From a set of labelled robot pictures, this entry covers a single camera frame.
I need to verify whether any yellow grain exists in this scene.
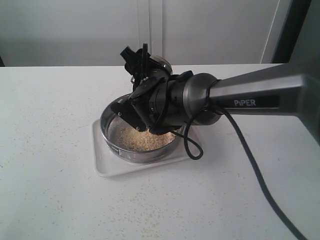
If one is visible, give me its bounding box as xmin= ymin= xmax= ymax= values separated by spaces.
xmin=117 ymin=127 xmax=176 ymax=152

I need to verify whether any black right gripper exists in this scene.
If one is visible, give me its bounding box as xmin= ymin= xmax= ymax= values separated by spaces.
xmin=120 ymin=46 xmax=187 ymax=133

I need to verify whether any stainless steel cup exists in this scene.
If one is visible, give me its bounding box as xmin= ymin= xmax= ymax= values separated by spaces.
xmin=129 ymin=55 xmax=174 ymax=86

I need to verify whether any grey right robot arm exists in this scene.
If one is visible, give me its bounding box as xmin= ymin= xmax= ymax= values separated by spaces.
xmin=120 ymin=47 xmax=320 ymax=141

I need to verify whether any dark vertical post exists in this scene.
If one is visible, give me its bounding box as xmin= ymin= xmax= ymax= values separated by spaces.
xmin=271 ymin=0 xmax=320 ymax=64

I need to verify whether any black wrist camera on gripper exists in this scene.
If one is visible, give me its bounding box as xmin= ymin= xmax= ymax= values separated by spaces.
xmin=110 ymin=94 xmax=147 ymax=132

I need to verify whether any round steel mesh sieve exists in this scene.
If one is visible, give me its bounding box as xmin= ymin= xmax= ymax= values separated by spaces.
xmin=100 ymin=104 xmax=181 ymax=164

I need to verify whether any white rectangular plastic tray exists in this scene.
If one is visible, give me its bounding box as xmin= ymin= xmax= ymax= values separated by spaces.
xmin=91 ymin=120 xmax=189 ymax=178

